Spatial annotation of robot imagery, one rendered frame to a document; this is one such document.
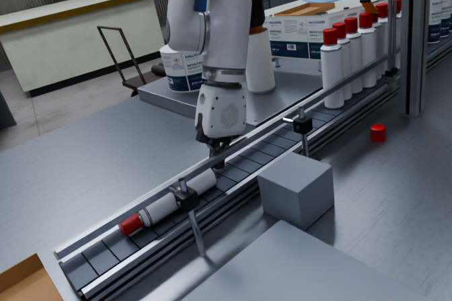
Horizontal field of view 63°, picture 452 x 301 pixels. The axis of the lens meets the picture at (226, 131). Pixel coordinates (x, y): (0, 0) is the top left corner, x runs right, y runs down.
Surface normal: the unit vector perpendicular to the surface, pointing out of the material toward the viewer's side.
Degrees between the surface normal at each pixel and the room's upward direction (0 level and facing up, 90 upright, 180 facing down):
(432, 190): 0
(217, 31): 78
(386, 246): 0
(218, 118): 88
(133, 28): 90
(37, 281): 0
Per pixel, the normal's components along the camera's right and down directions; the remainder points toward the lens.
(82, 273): -0.18, -0.88
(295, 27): -0.69, 0.43
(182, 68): -0.24, 0.47
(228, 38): 0.11, 0.24
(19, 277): 0.65, 0.23
